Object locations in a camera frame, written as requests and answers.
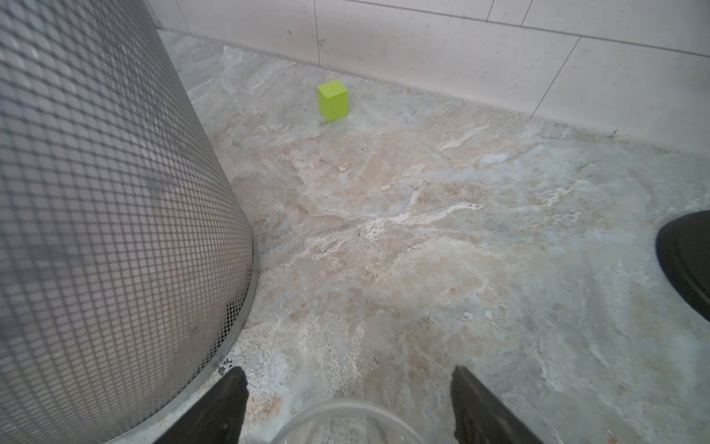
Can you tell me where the black stand with round base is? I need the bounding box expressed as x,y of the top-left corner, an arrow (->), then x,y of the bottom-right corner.
656,211 -> 710,320

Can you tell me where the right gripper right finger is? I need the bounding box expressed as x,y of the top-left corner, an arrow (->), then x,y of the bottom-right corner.
450,366 -> 543,444

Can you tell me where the clear rice jar with lid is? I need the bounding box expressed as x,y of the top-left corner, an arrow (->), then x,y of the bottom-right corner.
272,399 -> 425,444

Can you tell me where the grey mesh waste bin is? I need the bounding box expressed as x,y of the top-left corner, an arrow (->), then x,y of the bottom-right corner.
1,1 -> 255,443

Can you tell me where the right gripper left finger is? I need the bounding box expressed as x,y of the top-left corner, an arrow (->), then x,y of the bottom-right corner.
156,366 -> 249,444

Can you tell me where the small green cube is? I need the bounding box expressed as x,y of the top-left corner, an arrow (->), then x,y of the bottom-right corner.
316,79 -> 349,122

